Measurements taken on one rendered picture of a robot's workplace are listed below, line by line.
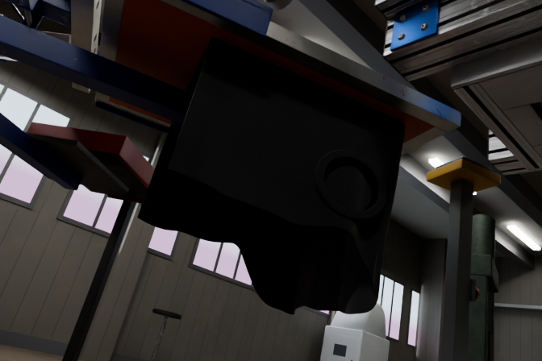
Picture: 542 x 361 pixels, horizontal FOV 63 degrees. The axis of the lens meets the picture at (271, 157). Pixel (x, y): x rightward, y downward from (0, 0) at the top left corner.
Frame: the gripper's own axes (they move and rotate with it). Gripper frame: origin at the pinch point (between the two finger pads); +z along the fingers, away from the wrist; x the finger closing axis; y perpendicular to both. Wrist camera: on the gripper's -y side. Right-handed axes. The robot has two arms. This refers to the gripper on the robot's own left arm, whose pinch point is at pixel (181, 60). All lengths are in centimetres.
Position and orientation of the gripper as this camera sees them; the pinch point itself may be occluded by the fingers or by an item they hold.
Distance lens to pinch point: 114.8
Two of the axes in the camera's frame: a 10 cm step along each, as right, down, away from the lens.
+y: 3.8, -3.1, -8.7
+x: 9.0, 3.5, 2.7
